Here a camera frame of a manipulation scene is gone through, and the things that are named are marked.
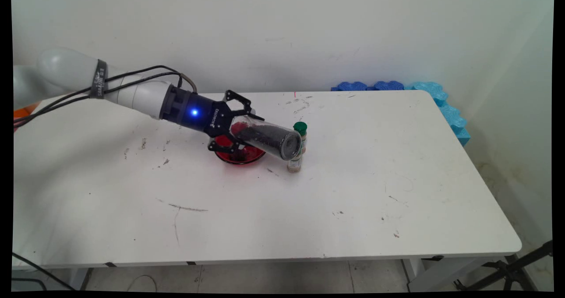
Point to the spice bottle, olive label picture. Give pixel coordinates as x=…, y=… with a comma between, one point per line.
x=294, y=165

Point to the cyan foam mat piece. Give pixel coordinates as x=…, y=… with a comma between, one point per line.
x=426, y=90
x=454, y=119

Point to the white table leg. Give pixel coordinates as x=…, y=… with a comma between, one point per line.
x=441, y=273
x=77, y=278

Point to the black tripod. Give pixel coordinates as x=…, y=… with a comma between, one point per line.
x=514, y=267

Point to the orange object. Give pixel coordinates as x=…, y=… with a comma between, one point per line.
x=24, y=111

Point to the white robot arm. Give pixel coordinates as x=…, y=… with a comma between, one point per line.
x=66, y=70

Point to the dark blue foam mat piece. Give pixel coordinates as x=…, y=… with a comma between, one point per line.
x=351, y=86
x=388, y=85

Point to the black wrist adapter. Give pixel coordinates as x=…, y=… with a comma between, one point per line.
x=170, y=103

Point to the clear plastic jar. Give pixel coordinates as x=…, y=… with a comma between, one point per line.
x=293, y=144

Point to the spice bottle, brown label picture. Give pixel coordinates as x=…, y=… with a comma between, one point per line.
x=300, y=127

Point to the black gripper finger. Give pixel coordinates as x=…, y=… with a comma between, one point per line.
x=247, y=108
x=220, y=148

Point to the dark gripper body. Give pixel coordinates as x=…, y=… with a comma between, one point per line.
x=205, y=112

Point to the red bowl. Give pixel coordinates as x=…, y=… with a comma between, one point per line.
x=247, y=156

